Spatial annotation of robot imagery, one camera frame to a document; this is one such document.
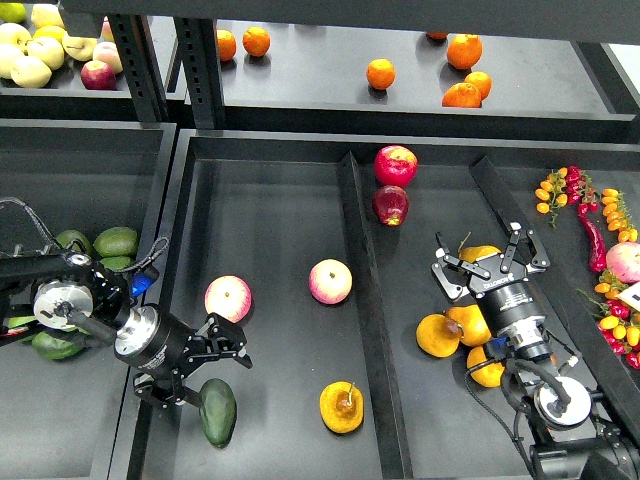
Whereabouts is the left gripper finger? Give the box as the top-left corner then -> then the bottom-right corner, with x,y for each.
182,313 -> 253,369
133,369 -> 201,409

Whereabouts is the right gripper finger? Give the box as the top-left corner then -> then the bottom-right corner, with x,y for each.
431,232 -> 491,302
500,222 -> 550,274

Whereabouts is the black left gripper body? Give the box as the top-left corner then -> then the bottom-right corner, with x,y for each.
114,305 -> 195,380

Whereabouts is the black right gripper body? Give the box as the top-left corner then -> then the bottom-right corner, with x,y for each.
467,253 -> 546,340

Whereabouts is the dark green avocado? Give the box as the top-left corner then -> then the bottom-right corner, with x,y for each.
199,378 -> 237,448

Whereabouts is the yellow pear with stem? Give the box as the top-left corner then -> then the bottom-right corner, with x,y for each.
319,381 -> 364,434

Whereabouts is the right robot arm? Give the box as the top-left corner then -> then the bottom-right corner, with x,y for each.
431,222 -> 639,479

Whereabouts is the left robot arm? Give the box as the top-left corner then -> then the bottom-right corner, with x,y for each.
1,197 -> 252,408

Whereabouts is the yellow pear upper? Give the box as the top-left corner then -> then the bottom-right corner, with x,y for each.
458,232 -> 501,263

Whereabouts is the yellow pear upright middle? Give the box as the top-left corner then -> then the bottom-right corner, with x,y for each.
445,304 -> 491,347

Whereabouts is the yellow pear far left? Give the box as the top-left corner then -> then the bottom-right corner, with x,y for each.
416,314 -> 460,358

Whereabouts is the yellow pear lower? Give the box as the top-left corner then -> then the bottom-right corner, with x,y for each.
466,346 -> 505,388

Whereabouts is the dark avocado bottom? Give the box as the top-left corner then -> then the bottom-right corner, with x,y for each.
31,332 -> 84,361

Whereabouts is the green avocado top right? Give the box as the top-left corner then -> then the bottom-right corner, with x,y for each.
93,226 -> 139,258

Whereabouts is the green avocado top left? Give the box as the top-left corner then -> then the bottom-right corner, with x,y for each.
55,229 -> 94,257

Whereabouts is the light green avocado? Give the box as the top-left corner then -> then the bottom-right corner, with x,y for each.
7,316 -> 36,329

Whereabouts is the pink apple left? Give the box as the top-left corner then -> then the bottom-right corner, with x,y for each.
204,275 -> 252,323

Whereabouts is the pink apple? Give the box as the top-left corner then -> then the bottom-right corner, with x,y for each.
308,259 -> 352,305
204,275 -> 252,323

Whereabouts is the red chili pepper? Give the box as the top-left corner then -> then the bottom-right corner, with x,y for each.
577,203 -> 606,273

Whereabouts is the black tray divider right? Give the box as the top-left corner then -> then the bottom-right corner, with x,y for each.
469,156 -> 639,443

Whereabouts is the black tray divider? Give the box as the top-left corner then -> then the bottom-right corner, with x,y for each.
469,156 -> 639,443
337,152 -> 413,479

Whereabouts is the orange tomato vine left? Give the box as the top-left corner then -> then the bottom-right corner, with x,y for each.
535,167 -> 568,228

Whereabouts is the orange tomato vine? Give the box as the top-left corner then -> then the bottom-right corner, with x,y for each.
535,167 -> 568,228
600,188 -> 639,243

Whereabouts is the dark red apple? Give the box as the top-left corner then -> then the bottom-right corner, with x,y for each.
372,185 -> 409,227

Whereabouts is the pink peach right edge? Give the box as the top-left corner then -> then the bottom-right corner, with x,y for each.
605,242 -> 640,284

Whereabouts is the red cherry tomato bunch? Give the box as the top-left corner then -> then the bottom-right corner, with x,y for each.
565,165 -> 599,215

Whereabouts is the orange tomato vine right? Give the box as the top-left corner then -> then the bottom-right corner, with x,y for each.
600,188 -> 639,243

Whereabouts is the white price tag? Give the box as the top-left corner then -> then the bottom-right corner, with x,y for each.
618,282 -> 640,310

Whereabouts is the mixed cherry tomatoes lower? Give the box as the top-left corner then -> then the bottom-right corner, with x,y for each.
579,269 -> 639,371

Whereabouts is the bright red apple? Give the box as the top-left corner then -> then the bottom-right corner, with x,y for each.
374,145 -> 418,188

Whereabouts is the pink apple centre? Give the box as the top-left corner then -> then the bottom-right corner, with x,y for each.
308,259 -> 352,305

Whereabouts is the orange front right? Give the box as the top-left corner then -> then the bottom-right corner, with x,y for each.
441,82 -> 482,108

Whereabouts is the orange small right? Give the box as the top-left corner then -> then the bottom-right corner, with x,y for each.
464,71 -> 493,101

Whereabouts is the black tray divider left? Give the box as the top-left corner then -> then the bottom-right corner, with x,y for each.
337,152 -> 413,479

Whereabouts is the orange centre shelf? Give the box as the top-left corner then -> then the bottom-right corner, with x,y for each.
366,58 -> 396,90

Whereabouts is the large orange shelf right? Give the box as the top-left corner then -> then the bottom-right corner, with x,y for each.
446,34 -> 483,70

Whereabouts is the orange hidden top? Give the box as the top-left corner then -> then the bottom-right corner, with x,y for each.
426,32 -> 448,41

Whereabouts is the red apple on shelf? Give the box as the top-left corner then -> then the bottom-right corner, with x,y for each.
80,60 -> 117,91

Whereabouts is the pale peach on shelf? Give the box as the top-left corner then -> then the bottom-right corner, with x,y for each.
93,41 -> 123,75

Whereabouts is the orange far left shelf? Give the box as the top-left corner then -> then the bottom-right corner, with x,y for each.
216,29 -> 237,62

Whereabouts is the black shelf post left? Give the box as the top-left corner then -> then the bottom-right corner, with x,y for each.
107,14 -> 169,123

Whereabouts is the black shelf post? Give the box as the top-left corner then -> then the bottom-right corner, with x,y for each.
173,17 -> 227,130
107,14 -> 169,123

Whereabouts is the black shelf post right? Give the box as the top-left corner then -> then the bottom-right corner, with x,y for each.
173,17 -> 227,130

